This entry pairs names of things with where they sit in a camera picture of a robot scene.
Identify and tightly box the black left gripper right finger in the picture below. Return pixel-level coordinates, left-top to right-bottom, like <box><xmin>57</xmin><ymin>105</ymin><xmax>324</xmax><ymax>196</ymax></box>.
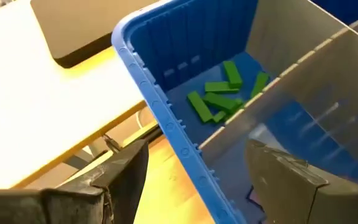
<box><xmin>244</xmin><ymin>139</ymin><xmax>358</xmax><ymax>224</ymax></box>

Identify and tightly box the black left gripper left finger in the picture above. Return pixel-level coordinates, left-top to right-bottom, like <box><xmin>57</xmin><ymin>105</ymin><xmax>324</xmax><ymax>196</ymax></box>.
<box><xmin>0</xmin><ymin>139</ymin><xmax>150</xmax><ymax>224</ymax></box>

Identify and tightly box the long grey slotted divider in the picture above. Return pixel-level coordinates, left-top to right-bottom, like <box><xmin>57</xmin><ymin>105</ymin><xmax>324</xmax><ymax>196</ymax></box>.
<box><xmin>199</xmin><ymin>9</ymin><xmax>358</xmax><ymax>190</ymax></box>

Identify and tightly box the large blue plastic bin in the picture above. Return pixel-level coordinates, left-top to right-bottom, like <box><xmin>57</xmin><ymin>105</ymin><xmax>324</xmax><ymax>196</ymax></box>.
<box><xmin>111</xmin><ymin>0</ymin><xmax>358</xmax><ymax>224</ymax></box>

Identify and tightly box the light wooden side table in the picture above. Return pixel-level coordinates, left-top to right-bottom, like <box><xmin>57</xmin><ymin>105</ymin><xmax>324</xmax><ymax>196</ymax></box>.
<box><xmin>0</xmin><ymin>0</ymin><xmax>147</xmax><ymax>190</ymax></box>

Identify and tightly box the black foam pad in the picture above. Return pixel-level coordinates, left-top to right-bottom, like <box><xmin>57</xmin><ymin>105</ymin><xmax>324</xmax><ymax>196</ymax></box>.
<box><xmin>29</xmin><ymin>0</ymin><xmax>158</xmax><ymax>69</ymax></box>

